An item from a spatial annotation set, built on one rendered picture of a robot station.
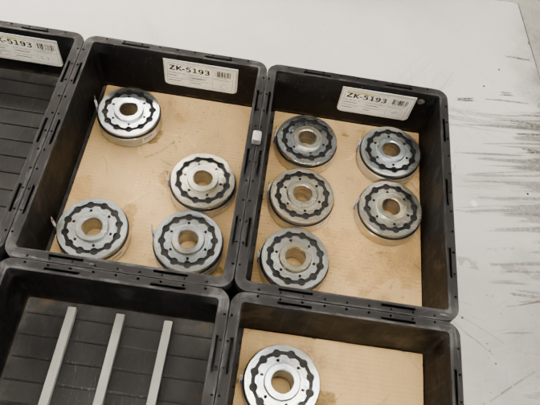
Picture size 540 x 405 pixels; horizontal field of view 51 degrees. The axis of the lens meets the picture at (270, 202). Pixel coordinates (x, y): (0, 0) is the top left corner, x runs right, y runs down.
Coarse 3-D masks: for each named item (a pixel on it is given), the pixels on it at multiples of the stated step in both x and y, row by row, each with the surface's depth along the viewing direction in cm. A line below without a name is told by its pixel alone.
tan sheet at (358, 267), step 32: (352, 128) 101; (352, 160) 98; (352, 192) 95; (416, 192) 96; (352, 224) 92; (256, 256) 87; (352, 256) 89; (384, 256) 89; (416, 256) 90; (320, 288) 86; (352, 288) 86; (384, 288) 87; (416, 288) 87
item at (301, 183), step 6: (300, 180) 90; (294, 186) 90; (300, 186) 90; (306, 186) 90; (312, 186) 90; (288, 192) 89; (312, 192) 89; (288, 198) 89; (294, 198) 88; (312, 198) 89; (294, 204) 88; (300, 204) 88; (306, 204) 88; (312, 204) 88
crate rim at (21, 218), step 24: (144, 48) 93; (168, 48) 93; (72, 72) 89; (264, 72) 92; (72, 96) 86; (48, 144) 82; (240, 192) 81; (24, 216) 76; (240, 216) 79; (72, 264) 73; (96, 264) 73; (120, 264) 74
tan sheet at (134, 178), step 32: (160, 96) 101; (96, 128) 96; (192, 128) 98; (224, 128) 99; (96, 160) 93; (128, 160) 93; (160, 160) 94; (224, 160) 95; (96, 192) 90; (128, 192) 90; (160, 192) 91; (224, 224) 89; (128, 256) 85; (224, 256) 87
